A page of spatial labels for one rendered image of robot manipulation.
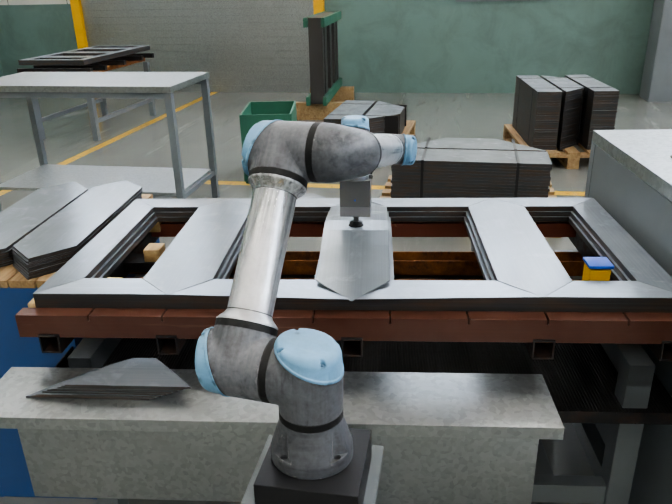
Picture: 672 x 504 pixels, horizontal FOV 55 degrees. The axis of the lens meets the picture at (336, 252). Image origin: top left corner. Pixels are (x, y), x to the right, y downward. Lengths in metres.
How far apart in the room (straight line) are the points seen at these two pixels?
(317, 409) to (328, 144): 0.48
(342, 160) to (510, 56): 8.61
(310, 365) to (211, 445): 0.69
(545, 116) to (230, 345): 5.01
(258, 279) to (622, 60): 9.07
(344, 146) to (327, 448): 0.54
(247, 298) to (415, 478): 0.76
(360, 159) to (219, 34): 9.10
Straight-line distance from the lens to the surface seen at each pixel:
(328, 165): 1.22
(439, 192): 4.31
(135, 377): 1.59
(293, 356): 1.09
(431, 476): 1.73
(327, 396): 1.12
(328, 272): 1.62
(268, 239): 1.20
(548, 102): 5.91
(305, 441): 1.16
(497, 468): 1.73
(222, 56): 10.31
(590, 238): 2.04
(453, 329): 1.54
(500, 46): 9.76
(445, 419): 1.45
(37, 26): 11.66
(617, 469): 1.93
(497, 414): 1.48
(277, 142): 1.25
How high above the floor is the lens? 1.55
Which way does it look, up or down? 23 degrees down
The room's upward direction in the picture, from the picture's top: 1 degrees counter-clockwise
